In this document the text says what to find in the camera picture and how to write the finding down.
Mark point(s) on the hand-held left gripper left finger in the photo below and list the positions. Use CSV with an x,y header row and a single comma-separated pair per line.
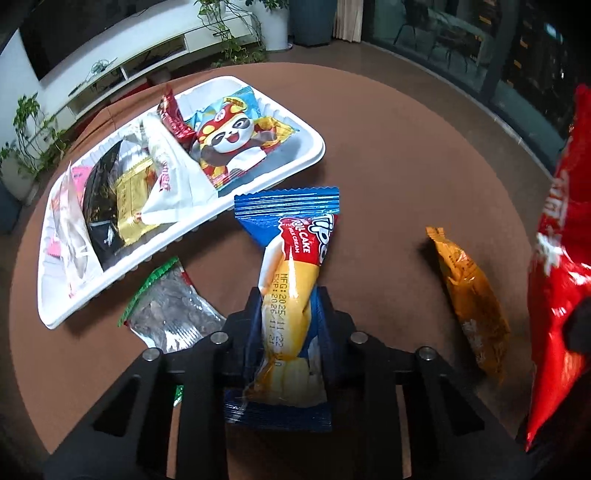
x,y
253,337

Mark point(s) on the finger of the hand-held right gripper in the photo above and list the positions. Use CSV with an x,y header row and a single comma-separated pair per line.
x,y
581,327

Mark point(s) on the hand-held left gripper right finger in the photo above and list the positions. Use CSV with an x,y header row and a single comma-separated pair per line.
x,y
324,337

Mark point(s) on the blue roll cake packet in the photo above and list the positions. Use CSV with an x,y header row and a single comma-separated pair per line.
x,y
286,295

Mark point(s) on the large red snack bag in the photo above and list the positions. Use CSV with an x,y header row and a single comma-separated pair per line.
x,y
558,277

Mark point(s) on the white plastic tray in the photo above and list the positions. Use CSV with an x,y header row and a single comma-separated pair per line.
x,y
295,147

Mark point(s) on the panda print snack packet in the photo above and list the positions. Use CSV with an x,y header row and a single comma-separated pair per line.
x,y
231,138

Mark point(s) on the black snack packet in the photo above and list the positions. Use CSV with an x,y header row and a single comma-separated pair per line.
x,y
101,203

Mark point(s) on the green-edged clear snack packet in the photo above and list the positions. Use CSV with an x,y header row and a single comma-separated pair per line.
x,y
171,304

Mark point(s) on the orange snack packet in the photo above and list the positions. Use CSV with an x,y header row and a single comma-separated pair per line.
x,y
466,286

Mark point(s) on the brown tablecloth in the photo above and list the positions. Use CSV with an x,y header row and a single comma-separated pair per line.
x,y
392,184

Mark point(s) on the gold snack packet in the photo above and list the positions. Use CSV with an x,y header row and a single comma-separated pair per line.
x,y
131,203

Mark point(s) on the pink and white snack packet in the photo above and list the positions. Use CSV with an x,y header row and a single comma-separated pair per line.
x,y
74,240

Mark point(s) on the small dark red snack packet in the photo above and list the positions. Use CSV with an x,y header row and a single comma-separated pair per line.
x,y
173,117

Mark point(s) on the trailing vine plant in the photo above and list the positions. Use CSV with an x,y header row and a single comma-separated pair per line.
x,y
235,46

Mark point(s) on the white TV console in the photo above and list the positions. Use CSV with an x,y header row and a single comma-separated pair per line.
x,y
83,99

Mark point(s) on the leafy plant in white pot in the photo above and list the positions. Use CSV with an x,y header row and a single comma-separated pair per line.
x,y
27,138

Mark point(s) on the dark outdoor chair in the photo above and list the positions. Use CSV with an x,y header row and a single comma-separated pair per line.
x,y
464,48
411,21

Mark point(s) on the tall white plant pot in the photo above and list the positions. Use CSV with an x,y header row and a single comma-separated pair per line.
x,y
274,23

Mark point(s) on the dark blue plant pot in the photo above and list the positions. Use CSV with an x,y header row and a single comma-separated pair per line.
x,y
314,21

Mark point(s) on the beige curtain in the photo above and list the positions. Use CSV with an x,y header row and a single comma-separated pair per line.
x,y
348,21

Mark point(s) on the black television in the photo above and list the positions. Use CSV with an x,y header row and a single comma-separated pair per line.
x,y
92,32

